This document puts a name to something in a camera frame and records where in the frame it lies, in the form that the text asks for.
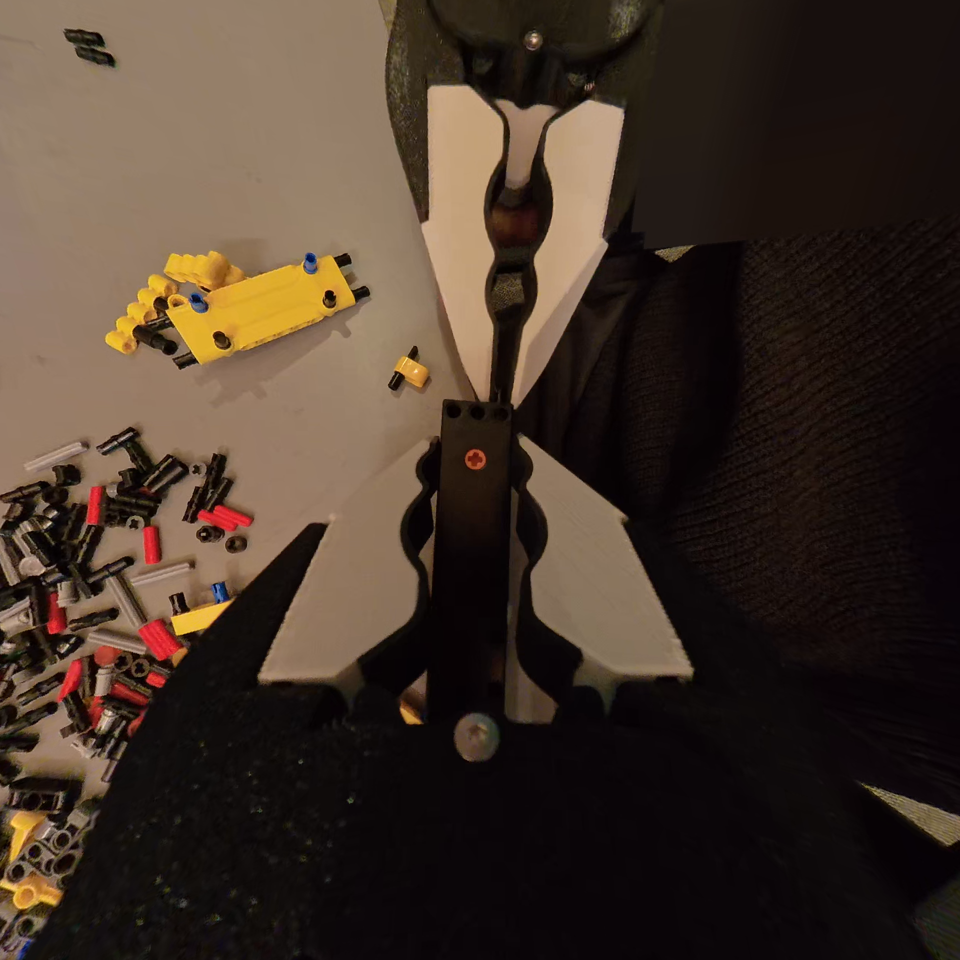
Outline heap of mixed building bricks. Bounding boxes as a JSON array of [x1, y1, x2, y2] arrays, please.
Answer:
[[0, 772, 102, 960]]

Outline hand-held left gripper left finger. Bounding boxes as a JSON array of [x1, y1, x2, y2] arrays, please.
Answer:
[[258, 433, 442, 700]]

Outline black perforated block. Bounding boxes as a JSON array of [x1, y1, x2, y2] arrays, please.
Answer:
[[431, 399, 519, 725]]

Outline long yellow holed beam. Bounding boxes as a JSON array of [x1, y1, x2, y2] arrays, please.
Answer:
[[168, 581, 241, 639]]

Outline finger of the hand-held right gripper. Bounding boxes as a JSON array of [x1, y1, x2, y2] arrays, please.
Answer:
[[508, 103, 627, 406], [420, 84, 515, 406]]

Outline small yellow connector with pin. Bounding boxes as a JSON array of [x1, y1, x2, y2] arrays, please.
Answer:
[[387, 346, 432, 391]]

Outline yellow brick assembly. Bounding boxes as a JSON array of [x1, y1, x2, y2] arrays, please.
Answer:
[[105, 251, 372, 370]]

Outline pile of small connector pins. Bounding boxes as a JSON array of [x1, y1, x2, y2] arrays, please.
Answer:
[[0, 427, 256, 766]]

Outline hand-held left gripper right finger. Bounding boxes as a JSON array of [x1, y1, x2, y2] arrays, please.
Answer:
[[514, 435, 693, 696]]

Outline person's dark knit sweater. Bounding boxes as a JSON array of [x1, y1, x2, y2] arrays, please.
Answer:
[[517, 217, 960, 811]]

